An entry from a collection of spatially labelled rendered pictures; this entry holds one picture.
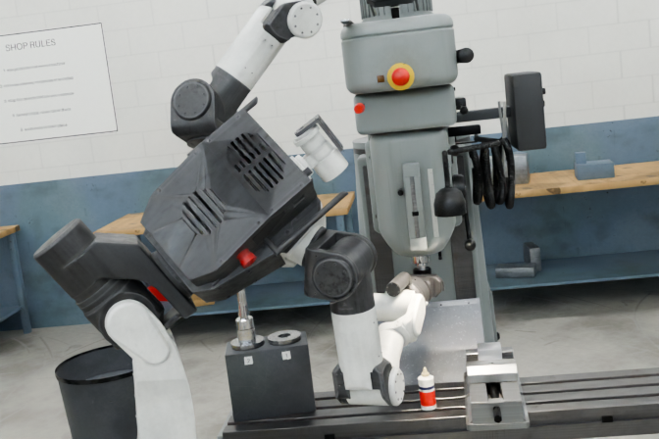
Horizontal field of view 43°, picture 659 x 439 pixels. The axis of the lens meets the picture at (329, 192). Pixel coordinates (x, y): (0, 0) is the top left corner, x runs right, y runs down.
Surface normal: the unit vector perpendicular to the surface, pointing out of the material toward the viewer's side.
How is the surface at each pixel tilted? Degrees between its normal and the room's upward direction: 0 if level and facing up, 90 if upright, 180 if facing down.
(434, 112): 90
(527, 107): 90
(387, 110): 90
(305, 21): 102
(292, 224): 65
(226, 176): 75
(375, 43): 90
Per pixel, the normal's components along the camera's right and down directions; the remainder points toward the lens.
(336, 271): -0.32, 0.22
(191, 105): -0.25, -0.21
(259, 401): 0.07, 0.13
